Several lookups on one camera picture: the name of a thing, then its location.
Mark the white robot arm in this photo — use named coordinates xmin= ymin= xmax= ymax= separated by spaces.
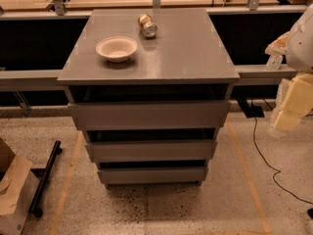
xmin=265 ymin=5 xmax=313 ymax=136

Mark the grey drawer cabinet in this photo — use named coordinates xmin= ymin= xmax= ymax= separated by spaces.
xmin=57 ymin=7 xmax=241 ymax=188

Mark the grey drawer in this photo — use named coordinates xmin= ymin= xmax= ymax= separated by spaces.
xmin=67 ymin=101 xmax=229 ymax=130
xmin=86 ymin=140 xmax=217 ymax=163
xmin=98 ymin=166 xmax=208 ymax=185

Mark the clear sanitizer pump bottle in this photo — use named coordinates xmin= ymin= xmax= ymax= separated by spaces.
xmin=266 ymin=55 xmax=284 ymax=71

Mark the grey top drawer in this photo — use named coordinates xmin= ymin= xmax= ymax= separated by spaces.
xmin=67 ymin=101 xmax=229 ymax=130

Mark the cardboard box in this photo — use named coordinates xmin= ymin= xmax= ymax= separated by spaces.
xmin=0 ymin=139 xmax=39 ymax=235

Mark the black floor socket box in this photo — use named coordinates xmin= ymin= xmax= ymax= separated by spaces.
xmin=237 ymin=99 xmax=264 ymax=118

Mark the grey bottom drawer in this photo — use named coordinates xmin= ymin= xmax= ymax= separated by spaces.
xmin=98 ymin=166 xmax=208 ymax=185

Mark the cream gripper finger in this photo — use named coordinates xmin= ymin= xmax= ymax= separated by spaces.
xmin=271 ymin=72 xmax=313 ymax=133
xmin=265 ymin=32 xmax=289 ymax=56

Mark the grey metal rail frame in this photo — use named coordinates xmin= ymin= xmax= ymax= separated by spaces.
xmin=0 ymin=5 xmax=308 ymax=91

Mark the grey middle drawer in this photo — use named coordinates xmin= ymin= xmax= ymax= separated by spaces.
xmin=86 ymin=140 xmax=217 ymax=163

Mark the silver soda can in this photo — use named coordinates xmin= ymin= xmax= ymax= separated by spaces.
xmin=138 ymin=14 xmax=157 ymax=38

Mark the white paper bowl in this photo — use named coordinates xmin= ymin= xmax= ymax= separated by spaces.
xmin=96 ymin=36 xmax=138 ymax=63

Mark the black floor cable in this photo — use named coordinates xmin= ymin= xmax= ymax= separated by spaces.
xmin=250 ymin=98 xmax=313 ymax=206

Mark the black metal bar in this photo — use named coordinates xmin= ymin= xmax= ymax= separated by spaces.
xmin=28 ymin=140 xmax=63 ymax=218

